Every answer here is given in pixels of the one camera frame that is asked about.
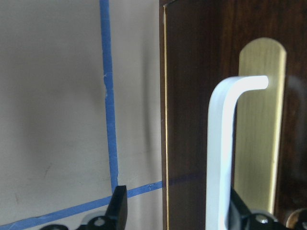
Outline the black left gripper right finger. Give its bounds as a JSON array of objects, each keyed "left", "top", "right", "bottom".
[{"left": 228, "top": 188, "right": 251, "bottom": 230}]

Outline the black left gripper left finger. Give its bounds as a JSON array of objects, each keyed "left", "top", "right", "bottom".
[{"left": 105, "top": 185, "right": 127, "bottom": 230}]

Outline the light wood drawer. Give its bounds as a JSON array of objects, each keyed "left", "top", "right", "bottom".
[{"left": 159, "top": 0, "right": 307, "bottom": 230}]

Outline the white drawer handle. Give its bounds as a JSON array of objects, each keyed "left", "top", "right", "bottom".
[{"left": 205, "top": 75, "right": 269, "bottom": 230}]

